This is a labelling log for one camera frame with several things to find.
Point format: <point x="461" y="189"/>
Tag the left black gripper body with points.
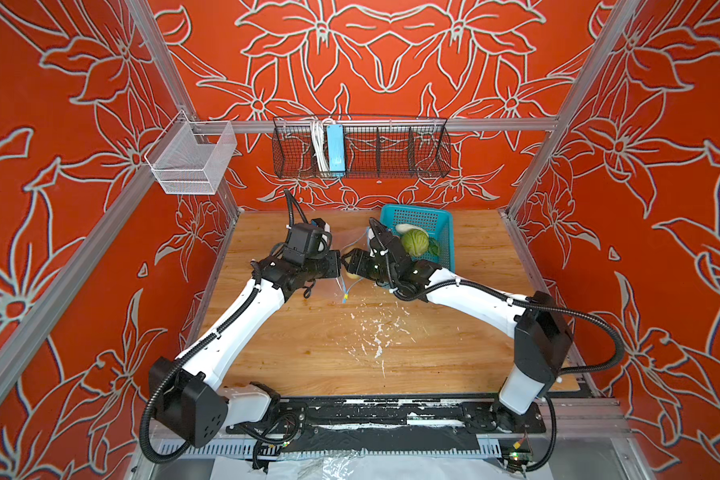
<point x="323" y="266"/>

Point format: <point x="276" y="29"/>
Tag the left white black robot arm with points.
<point x="184" y="408"/>

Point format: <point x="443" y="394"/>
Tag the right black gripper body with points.
<point x="366" y="265"/>

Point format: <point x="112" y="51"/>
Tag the black wire wall basket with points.
<point x="376" y="147"/>

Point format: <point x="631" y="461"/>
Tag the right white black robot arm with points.
<point x="536" y="324"/>

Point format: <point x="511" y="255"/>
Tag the light blue box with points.
<point x="336" y="149"/>

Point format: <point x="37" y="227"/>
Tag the green cabbage toy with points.
<point x="416" y="242"/>

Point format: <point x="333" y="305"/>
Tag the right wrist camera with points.
<point x="373" y="242"/>

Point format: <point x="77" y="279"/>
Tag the clear acrylic wall bin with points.
<point x="191" y="157"/>

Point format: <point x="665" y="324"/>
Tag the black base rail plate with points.
<point x="418" y="424"/>

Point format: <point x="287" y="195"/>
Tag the clear zip top bag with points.
<point x="344" y="241"/>

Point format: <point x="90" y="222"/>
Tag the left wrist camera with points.
<point x="307" y="241"/>

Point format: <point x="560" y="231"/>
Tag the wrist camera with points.
<point x="373" y="242"/>
<point x="307" y="241"/>

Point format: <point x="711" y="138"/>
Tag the teal plastic basket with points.
<point x="436" y="222"/>

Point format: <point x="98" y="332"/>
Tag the green leafy vegetable toy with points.
<point x="434" y="248"/>

